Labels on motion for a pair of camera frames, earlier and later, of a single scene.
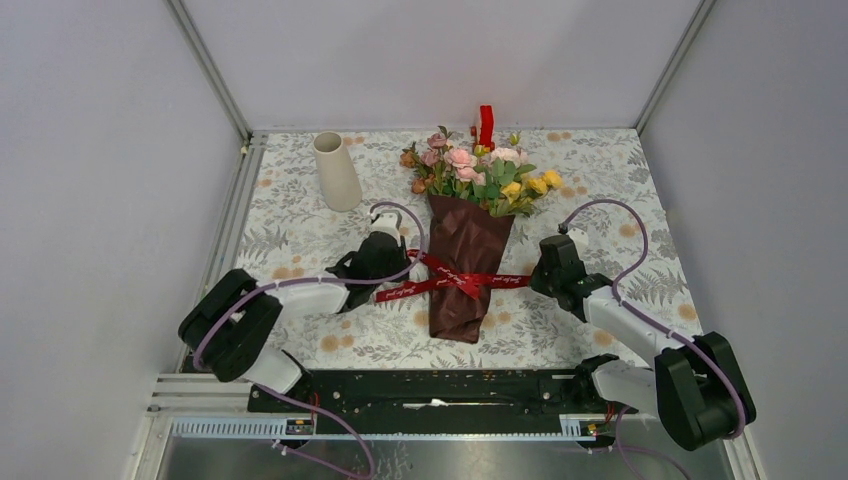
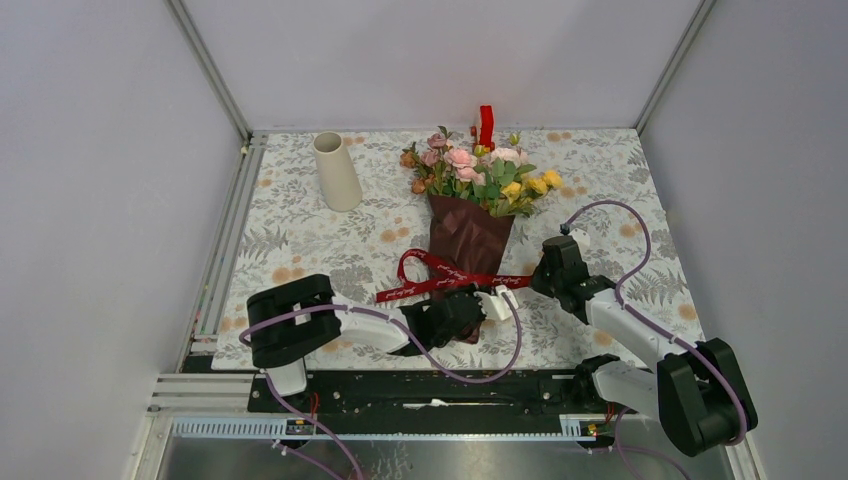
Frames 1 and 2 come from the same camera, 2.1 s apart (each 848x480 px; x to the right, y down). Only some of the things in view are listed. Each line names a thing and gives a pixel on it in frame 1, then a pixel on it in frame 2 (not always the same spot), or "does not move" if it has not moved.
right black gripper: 537,283 does not move
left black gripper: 401,255 to 451,292
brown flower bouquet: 472,200 does not move
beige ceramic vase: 340,179 does not move
